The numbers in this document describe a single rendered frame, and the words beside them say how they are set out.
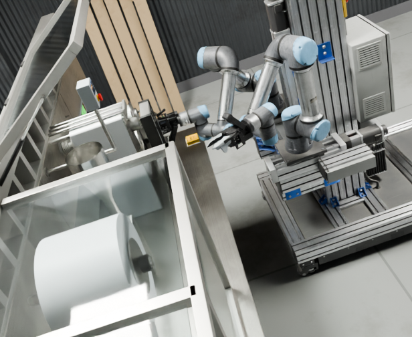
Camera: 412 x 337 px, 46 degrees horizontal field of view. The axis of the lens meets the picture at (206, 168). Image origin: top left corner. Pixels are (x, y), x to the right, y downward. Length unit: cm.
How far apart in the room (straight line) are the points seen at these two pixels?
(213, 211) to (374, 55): 116
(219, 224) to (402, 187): 143
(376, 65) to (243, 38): 287
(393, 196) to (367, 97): 71
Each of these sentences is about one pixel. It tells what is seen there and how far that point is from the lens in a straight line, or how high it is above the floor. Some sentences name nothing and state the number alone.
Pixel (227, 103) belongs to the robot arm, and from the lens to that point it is 256.
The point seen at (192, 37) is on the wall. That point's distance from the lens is 529.
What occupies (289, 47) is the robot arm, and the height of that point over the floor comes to 144.
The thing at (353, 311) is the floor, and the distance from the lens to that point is 289.
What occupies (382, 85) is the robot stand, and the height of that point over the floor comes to 95.
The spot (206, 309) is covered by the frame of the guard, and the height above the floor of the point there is 160.
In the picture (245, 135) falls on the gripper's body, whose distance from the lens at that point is 215.
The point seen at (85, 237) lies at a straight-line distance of 129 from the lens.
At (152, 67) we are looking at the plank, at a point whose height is 54.
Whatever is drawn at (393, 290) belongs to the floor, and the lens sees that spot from 296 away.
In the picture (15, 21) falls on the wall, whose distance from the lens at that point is 525.
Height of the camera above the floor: 234
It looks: 35 degrees down
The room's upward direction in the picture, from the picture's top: 20 degrees counter-clockwise
